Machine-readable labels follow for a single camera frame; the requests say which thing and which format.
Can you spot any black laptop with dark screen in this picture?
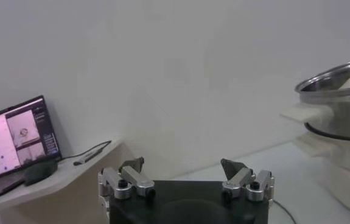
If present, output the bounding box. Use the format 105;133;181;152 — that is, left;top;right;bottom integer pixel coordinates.
0;95;62;203

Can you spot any white side table with mouse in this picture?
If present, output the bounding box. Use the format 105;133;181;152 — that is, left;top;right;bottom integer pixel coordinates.
0;138;139;224

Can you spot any stainless steel steamer basket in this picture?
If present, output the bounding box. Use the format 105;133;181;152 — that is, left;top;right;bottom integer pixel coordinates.
279;55;350;142

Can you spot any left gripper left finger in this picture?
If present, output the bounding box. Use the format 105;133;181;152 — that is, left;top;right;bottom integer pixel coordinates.
97;156;156;201

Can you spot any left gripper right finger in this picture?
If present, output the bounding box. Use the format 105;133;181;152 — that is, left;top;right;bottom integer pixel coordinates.
220;158;275;203

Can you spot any grey usb hub with cable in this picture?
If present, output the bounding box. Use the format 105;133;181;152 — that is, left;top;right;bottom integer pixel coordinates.
58;139;113;167

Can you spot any black computer mouse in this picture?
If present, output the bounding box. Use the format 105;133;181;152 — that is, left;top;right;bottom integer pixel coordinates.
23;159;59;187

